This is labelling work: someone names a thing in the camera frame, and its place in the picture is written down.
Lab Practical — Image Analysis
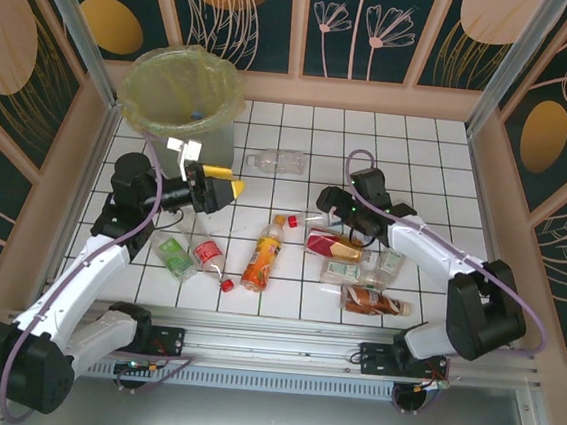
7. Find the red white label bottle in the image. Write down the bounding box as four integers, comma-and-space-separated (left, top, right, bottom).
299, 208, 335, 229

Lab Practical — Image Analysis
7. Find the red gold label tea bottle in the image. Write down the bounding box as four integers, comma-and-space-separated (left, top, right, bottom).
302, 226, 381, 266

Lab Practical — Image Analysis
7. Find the clear bottle without label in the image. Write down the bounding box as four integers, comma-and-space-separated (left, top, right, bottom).
243, 145, 310, 178

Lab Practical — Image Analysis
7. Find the red label red cap bottle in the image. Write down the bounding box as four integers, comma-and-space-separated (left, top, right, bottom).
169, 205, 242, 295

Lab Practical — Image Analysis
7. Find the small green label bottle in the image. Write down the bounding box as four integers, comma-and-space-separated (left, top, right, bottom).
376, 245, 408, 281

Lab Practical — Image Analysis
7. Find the orange juice bottle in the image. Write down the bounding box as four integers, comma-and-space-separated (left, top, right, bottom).
239, 211, 288, 294

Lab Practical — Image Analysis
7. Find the white green label square bottle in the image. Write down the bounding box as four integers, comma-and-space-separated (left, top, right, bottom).
319, 254, 396, 293

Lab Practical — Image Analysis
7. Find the brown coffee drink bottle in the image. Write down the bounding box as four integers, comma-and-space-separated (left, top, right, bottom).
337, 282, 415, 321

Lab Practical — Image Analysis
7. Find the grey plastic waste bin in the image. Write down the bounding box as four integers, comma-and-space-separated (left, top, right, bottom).
141, 108, 239, 188

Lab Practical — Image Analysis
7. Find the bin with green liner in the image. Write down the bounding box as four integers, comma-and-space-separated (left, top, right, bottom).
112, 35, 253, 150

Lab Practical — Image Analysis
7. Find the wide green label bottle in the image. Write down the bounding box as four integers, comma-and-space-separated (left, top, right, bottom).
145, 229, 203, 286

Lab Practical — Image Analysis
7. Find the small electronics board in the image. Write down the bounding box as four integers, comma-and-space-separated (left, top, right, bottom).
414, 374, 451, 394
113, 356, 166, 379

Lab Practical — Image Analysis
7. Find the grey metal sheet panel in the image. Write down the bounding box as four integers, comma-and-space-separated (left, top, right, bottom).
0, 340, 566, 425

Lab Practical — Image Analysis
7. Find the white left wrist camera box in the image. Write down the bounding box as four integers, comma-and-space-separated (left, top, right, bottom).
162, 135, 205, 181

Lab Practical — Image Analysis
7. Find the aluminium frame post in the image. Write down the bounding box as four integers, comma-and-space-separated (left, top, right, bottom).
12, 0, 129, 110
464, 0, 567, 144

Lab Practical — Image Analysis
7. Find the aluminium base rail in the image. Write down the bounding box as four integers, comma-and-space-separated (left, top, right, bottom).
0, 290, 546, 399

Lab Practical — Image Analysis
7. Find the slotted grey cable duct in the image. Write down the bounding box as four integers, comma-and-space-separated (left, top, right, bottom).
71, 355, 448, 411

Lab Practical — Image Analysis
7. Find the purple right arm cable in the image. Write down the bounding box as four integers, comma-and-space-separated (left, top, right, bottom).
322, 147, 565, 425

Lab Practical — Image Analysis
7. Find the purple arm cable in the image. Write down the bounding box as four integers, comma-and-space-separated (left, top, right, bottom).
322, 147, 565, 425
0, 116, 218, 425

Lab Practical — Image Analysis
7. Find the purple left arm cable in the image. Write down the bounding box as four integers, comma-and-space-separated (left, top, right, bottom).
0, 116, 218, 425

